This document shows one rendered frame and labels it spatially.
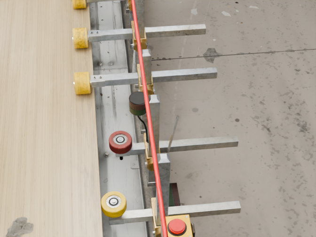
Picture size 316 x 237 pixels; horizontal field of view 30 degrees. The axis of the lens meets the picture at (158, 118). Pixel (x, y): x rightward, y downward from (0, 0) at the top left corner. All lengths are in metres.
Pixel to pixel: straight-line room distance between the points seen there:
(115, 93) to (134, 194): 0.53
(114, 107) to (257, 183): 0.94
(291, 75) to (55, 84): 1.79
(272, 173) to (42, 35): 1.40
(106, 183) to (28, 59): 0.57
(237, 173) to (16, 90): 1.34
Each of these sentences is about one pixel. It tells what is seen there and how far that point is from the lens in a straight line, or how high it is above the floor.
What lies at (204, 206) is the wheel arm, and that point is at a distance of 1.97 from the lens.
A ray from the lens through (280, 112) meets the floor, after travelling 3.41.
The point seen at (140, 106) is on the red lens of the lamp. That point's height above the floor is 1.14.
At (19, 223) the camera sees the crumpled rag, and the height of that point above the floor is 0.91.
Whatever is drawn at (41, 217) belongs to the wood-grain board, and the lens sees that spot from 1.88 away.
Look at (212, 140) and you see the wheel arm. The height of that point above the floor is 0.86.
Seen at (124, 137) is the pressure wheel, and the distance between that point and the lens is 2.03.
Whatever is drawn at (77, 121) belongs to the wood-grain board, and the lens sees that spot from 2.10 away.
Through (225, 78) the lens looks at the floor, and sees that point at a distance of 3.54.
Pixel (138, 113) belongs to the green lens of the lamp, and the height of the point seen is 1.11.
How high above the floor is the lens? 2.47
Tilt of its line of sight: 49 degrees down
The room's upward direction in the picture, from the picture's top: 1 degrees clockwise
